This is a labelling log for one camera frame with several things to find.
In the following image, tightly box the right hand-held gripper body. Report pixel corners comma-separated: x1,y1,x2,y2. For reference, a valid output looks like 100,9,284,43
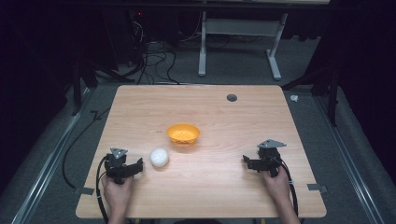
256,138,288,178

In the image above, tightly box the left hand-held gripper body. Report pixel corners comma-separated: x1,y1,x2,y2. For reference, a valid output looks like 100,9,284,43
104,147,135,185

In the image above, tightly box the white ball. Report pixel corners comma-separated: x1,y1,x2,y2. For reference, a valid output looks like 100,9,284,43
149,147,170,169

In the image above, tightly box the orange plastic bowl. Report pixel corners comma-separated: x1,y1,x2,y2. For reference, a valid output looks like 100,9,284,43
165,122,202,147

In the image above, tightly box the person's left hand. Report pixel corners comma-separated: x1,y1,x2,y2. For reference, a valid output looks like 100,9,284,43
101,175,134,214

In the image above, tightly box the person's right hand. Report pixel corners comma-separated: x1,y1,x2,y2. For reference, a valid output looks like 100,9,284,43
262,166,292,203

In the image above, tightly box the grey tape piece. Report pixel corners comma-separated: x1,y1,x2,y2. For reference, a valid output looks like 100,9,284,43
306,183,329,194

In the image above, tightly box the black tripod stand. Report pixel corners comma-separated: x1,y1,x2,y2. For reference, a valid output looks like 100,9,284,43
69,46,136,117
280,66,342,128

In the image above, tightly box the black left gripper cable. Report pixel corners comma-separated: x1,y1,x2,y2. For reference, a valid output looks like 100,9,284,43
94,154,110,224

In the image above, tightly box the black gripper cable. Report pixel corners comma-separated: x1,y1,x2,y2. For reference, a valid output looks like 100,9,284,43
94,154,110,224
274,157,300,218

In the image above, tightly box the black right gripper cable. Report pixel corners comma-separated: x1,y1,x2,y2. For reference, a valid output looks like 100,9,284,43
274,157,300,218

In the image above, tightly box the black floor cable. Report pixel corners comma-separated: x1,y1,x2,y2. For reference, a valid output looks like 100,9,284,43
61,105,112,190

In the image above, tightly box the metal floor rail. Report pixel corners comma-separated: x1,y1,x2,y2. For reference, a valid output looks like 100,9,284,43
10,88,94,224
314,94,387,224

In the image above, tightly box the bundle of black cables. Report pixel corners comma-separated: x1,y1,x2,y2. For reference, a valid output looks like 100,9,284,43
125,10,204,86

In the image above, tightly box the white metal desk frame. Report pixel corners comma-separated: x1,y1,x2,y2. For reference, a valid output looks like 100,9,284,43
197,10,290,81

